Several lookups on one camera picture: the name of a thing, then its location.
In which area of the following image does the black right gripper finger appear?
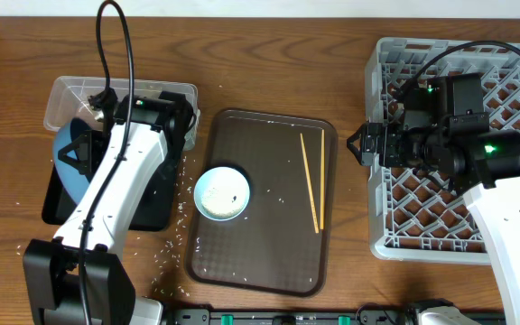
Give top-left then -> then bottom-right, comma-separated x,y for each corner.
347,135 -> 362,164
347,125 -> 363,144

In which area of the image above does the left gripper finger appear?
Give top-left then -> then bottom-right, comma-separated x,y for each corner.
58,152 -> 84,174
58,134 -> 87,156

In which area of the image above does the blue plate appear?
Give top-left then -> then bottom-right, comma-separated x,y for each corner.
52,118 -> 89,205

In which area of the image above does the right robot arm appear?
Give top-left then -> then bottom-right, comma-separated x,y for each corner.
347,73 -> 520,324

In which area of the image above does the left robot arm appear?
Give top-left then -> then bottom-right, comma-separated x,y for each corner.
23,92 -> 338,324

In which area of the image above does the grey dishwasher rack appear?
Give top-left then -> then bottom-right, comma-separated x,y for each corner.
365,37 -> 520,265

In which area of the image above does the clear plastic bin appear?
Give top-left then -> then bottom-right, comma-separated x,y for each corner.
43,76 -> 200,151

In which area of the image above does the wooden chopstick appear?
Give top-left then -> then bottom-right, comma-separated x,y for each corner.
300,133 -> 320,234
320,129 -> 325,232

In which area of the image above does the brown plastic tray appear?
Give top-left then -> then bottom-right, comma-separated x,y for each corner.
185,108 -> 338,297

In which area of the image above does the light blue rice bowl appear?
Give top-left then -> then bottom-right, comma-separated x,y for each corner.
193,166 -> 251,221

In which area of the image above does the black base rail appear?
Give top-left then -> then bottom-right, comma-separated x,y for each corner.
164,298 -> 509,325

